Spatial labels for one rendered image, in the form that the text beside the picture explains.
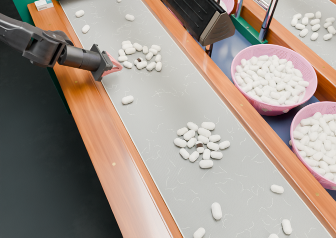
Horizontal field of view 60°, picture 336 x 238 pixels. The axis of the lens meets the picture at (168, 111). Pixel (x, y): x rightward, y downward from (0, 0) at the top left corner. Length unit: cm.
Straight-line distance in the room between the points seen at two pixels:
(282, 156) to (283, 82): 29
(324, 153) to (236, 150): 24
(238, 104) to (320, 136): 24
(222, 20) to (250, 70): 43
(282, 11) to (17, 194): 150
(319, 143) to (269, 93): 20
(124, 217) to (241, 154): 35
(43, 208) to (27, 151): 36
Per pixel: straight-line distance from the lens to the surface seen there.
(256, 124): 85
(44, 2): 128
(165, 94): 91
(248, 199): 77
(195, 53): 100
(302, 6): 136
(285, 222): 76
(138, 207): 72
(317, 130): 93
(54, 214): 160
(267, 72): 105
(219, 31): 61
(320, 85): 107
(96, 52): 88
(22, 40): 79
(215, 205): 73
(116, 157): 77
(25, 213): 166
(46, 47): 79
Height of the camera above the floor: 145
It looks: 54 degrees down
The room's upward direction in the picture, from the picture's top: straight up
